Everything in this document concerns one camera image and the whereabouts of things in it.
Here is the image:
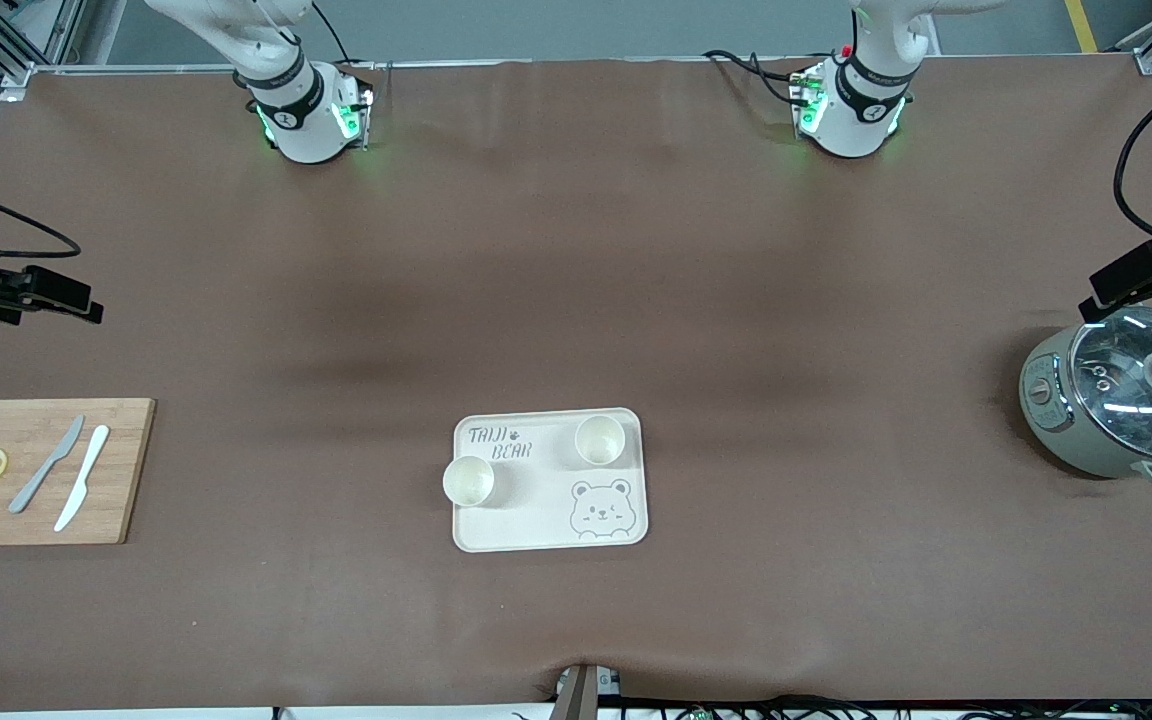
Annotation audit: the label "white IKEA cup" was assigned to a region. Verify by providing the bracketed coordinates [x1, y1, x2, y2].
[442, 455, 495, 508]
[574, 414, 627, 468]

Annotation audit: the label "beige bear print tray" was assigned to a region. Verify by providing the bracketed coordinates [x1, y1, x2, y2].
[452, 407, 650, 553]

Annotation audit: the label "glass pot lid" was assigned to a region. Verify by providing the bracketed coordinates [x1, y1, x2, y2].
[1071, 308, 1152, 463]

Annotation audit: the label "green electric cooking pot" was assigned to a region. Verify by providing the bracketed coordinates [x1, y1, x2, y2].
[1019, 325, 1152, 491]

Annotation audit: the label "grey plastic knife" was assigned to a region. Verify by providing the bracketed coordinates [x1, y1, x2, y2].
[8, 415, 86, 515]

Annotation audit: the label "white plastic knife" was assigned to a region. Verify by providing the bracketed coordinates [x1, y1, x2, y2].
[54, 425, 111, 533]

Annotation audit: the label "wooden cutting board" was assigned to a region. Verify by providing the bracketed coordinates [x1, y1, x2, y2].
[0, 398, 157, 547]

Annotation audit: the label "brown table cloth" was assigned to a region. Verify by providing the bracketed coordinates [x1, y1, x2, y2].
[0, 55, 1152, 713]

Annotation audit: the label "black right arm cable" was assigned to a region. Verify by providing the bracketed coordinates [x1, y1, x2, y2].
[0, 176, 83, 261]

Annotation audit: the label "black base cable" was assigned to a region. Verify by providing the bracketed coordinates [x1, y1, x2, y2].
[310, 0, 379, 73]

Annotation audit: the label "black base cables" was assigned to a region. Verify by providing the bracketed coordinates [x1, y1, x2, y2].
[703, 47, 822, 107]

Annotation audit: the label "camera mount post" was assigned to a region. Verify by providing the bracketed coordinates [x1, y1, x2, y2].
[550, 663, 623, 720]

